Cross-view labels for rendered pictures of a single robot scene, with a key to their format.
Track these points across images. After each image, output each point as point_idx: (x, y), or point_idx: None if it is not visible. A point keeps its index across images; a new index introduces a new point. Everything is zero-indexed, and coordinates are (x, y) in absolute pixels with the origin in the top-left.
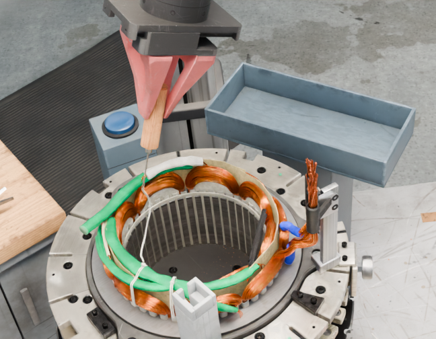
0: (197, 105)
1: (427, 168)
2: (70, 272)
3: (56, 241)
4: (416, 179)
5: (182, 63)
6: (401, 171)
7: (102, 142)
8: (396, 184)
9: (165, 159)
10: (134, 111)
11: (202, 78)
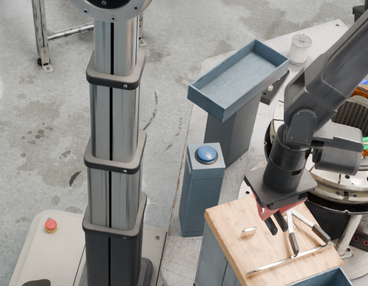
0: (141, 143)
1: (0, 153)
2: (352, 176)
3: (330, 179)
4: (7, 162)
5: (138, 123)
6: None
7: (218, 166)
8: (4, 174)
9: (279, 125)
10: (195, 146)
11: (139, 125)
